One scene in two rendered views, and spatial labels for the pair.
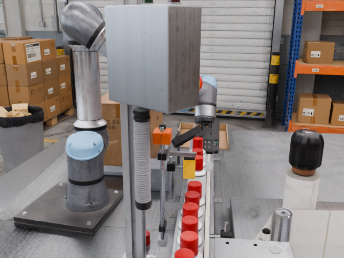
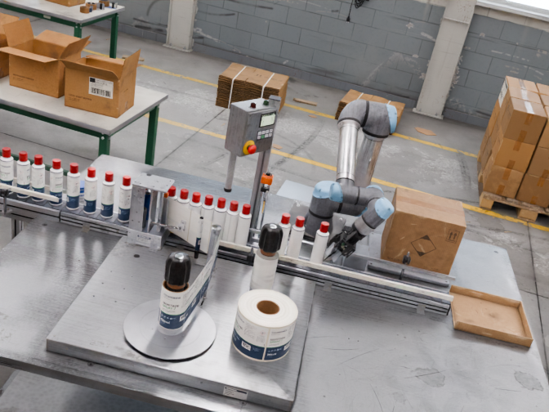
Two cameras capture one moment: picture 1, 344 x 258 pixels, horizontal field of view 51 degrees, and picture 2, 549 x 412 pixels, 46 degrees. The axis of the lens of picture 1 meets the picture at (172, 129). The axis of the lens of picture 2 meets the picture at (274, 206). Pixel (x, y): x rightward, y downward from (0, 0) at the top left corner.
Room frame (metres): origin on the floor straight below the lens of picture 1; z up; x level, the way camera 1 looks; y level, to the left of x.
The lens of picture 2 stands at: (0.78, -2.34, 2.32)
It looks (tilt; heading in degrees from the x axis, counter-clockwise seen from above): 28 degrees down; 88
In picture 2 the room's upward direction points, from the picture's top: 11 degrees clockwise
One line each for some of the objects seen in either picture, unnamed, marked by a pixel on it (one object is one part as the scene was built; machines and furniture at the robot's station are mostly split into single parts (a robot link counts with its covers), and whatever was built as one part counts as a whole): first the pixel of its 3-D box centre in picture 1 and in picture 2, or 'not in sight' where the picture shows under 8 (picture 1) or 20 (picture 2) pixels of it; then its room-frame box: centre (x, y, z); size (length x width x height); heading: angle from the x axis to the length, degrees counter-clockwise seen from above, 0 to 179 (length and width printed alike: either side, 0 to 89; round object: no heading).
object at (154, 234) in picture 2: not in sight; (151, 210); (0.39, -0.11, 1.01); 0.14 x 0.13 x 0.26; 174
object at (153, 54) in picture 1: (153, 56); (251, 127); (0.72, 0.04, 1.38); 0.17 x 0.10 x 0.19; 49
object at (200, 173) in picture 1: (196, 190); (282, 236); (0.92, -0.07, 0.98); 0.05 x 0.05 x 0.20
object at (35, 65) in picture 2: not in sight; (46, 58); (-0.65, 1.60, 0.96); 0.53 x 0.45 x 0.37; 78
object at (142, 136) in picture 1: (142, 160); (231, 168); (0.67, 0.06, 1.18); 0.04 x 0.04 x 0.21
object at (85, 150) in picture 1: (85, 154); (326, 197); (1.10, 0.28, 1.02); 0.13 x 0.12 x 0.14; 4
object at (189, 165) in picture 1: (189, 168); not in sight; (0.82, -0.04, 1.09); 0.03 x 0.01 x 0.06; 84
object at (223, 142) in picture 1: (202, 134); (488, 314); (1.81, -0.16, 0.85); 0.30 x 0.26 x 0.04; 174
